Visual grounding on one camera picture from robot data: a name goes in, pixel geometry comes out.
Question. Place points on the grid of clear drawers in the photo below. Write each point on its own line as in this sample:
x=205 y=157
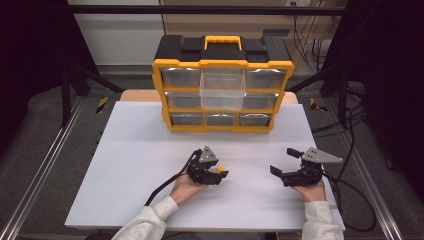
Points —
x=181 y=100

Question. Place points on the person's right hand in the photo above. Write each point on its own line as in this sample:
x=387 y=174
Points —
x=311 y=194

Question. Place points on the white foam board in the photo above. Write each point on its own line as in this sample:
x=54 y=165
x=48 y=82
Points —
x=133 y=200

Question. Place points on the clear plastic drawer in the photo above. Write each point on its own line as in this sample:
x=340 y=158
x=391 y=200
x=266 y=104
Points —
x=222 y=90

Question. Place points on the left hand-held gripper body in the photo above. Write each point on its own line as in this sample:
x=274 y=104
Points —
x=201 y=171

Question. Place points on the black metal stand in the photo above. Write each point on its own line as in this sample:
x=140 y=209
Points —
x=66 y=96
x=341 y=96

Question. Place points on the black horizontal bar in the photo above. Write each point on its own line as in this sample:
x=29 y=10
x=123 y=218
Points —
x=166 y=9

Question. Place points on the yellow black drawer cabinet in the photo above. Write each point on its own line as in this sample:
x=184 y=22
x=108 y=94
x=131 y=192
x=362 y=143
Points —
x=220 y=50

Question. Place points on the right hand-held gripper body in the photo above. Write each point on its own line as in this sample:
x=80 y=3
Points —
x=300 y=178

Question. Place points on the yellow black hazard tape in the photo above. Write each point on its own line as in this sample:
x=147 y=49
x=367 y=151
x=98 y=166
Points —
x=314 y=104
x=102 y=104

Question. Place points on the person's left hand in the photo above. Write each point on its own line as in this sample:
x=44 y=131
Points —
x=183 y=190

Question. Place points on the black curtain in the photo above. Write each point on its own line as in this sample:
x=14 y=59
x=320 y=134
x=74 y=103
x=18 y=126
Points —
x=393 y=83
x=30 y=50

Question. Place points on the aluminium floor rail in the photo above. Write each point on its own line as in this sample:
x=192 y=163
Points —
x=376 y=196
x=43 y=170

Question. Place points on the small yellow plastic part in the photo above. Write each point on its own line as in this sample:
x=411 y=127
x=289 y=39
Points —
x=221 y=168

